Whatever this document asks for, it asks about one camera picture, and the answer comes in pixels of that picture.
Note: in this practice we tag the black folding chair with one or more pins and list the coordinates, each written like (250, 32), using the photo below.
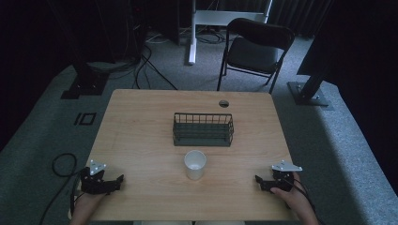
(253, 53)

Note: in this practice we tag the white desk frame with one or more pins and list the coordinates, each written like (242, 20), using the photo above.
(219, 17)

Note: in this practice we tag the person's right hand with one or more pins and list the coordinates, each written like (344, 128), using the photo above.
(292, 197)

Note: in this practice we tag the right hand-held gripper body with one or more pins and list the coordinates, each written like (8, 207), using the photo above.
(283, 179)

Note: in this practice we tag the dark curtain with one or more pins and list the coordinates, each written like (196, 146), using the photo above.
(300, 14)

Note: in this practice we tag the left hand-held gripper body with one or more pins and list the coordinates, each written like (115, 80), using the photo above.
(94, 182)

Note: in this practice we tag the white cup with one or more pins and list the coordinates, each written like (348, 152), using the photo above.
(195, 165)

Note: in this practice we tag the black metal stand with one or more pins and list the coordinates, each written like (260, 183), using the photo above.
(309, 90)
(86, 82)

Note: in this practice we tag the person's left hand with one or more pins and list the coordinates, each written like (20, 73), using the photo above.
(89, 201)

